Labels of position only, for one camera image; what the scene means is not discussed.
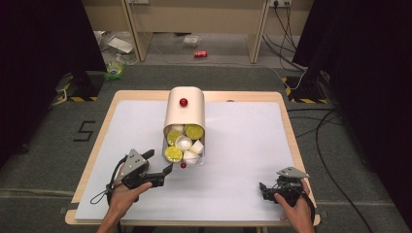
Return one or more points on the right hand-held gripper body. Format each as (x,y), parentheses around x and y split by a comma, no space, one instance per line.
(288,186)

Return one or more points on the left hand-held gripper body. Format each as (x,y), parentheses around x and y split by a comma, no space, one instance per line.
(139,176)

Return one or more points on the clear drawer with red knob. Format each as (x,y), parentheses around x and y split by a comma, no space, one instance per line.
(183,165)

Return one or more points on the cream capsule dispenser box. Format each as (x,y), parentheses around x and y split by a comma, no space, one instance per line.
(184,111)

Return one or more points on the person's left hand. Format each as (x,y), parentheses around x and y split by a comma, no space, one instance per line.
(124,195)

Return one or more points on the person's right hand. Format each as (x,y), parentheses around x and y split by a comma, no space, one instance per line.
(296,215)

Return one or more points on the pile of coffee capsules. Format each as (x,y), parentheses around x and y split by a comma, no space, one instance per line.
(173,154)

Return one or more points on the white table sheet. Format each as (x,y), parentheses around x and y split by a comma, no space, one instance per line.
(226,181)

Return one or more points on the wooden table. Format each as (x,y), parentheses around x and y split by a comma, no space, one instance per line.
(145,95)

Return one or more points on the green bag on floor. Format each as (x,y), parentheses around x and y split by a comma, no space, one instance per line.
(115,69)

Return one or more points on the stand base with hazard tape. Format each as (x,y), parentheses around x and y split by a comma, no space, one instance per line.
(82,87)
(304,89)

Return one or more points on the red drink can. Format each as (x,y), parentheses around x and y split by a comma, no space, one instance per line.
(200,54)

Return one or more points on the clear plastic container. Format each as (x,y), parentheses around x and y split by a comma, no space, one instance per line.
(191,40)

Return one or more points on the black curtain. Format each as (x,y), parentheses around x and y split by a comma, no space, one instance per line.
(372,81)
(32,64)

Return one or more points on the beige desk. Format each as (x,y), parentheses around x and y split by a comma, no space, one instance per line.
(194,16)

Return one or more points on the white wall socket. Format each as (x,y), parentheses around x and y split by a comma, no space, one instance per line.
(280,2)

